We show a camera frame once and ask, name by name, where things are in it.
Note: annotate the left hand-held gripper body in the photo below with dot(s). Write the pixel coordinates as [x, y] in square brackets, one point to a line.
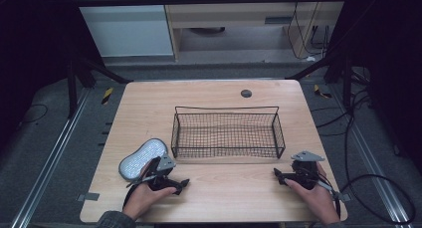
[165, 164]

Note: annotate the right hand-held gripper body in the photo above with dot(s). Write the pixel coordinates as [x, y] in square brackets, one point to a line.
[307, 170]

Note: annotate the grey mesh oval pad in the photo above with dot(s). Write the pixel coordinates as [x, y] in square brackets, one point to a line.
[141, 158]

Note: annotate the person's left hand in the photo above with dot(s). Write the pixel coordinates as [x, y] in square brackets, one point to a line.
[146, 196]

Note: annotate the person's right hand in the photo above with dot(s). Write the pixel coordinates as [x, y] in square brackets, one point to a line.
[315, 201]

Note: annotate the yellow black floor tape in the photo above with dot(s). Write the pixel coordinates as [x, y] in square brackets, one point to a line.
[107, 95]
[321, 92]

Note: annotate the grey tape piece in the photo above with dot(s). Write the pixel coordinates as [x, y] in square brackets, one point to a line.
[88, 196]

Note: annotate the grey round table grommet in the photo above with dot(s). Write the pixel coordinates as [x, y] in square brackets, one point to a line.
[246, 93]

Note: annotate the black metal stand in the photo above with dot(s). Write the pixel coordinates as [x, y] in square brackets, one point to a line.
[335, 72]
[79, 85]

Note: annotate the white cabinet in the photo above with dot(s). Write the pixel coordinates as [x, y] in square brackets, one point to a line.
[127, 29]

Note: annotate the aluminium floor rail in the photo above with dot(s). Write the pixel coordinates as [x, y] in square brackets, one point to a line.
[49, 158]
[371, 161]

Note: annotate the black metal frame bar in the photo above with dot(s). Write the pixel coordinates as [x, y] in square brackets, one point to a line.
[205, 0]

